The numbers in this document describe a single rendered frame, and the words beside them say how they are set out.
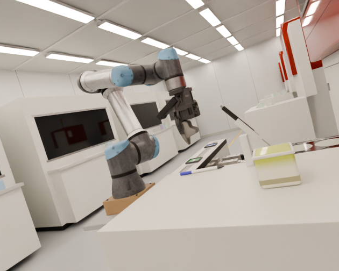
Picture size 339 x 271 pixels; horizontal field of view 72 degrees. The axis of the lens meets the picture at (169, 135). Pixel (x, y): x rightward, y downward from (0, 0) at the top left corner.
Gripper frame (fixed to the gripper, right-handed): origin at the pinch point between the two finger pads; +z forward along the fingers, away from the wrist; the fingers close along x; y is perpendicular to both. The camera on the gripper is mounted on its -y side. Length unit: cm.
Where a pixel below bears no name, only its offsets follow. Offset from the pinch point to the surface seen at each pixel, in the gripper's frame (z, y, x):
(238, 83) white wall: -60, -84, 796
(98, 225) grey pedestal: 22.5, -38.8, -19.2
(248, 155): 4.7, 24.5, -19.8
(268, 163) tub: 2.5, 30.7, -37.1
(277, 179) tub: 5.9, 31.5, -37.1
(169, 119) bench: -5, -280, 567
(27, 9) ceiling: -171, -188, 107
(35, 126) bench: -53, -279, 136
